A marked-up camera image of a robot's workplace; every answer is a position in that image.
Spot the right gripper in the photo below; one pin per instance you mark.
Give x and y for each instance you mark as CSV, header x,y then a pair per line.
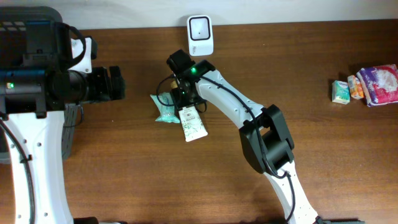
x,y
178,97

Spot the white bamboo print tube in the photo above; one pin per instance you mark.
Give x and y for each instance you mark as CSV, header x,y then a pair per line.
x,y
191,123

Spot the orange tissue pack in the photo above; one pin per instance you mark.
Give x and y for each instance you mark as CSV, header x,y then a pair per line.
x,y
355,87

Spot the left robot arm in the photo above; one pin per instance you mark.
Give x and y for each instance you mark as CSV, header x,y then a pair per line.
x,y
34,98

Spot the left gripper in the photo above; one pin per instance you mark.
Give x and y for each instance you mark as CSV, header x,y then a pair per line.
x,y
105,93

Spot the green tissue pack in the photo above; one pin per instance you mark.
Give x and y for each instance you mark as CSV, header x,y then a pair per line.
x,y
340,92

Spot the grey plastic mesh basket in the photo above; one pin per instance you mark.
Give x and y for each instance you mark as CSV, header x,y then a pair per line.
x,y
13,46

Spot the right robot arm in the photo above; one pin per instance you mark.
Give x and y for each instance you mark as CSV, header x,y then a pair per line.
x,y
265,138

